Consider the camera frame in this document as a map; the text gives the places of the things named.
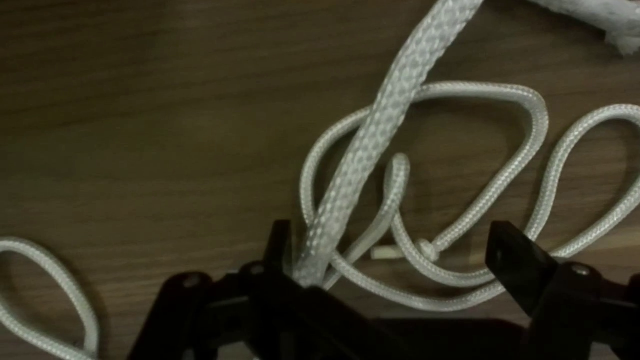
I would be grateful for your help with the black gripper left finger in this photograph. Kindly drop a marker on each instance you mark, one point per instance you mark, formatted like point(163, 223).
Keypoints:
point(276, 258)

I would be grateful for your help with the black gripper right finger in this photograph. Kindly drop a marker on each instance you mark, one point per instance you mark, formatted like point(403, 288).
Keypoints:
point(519, 265)

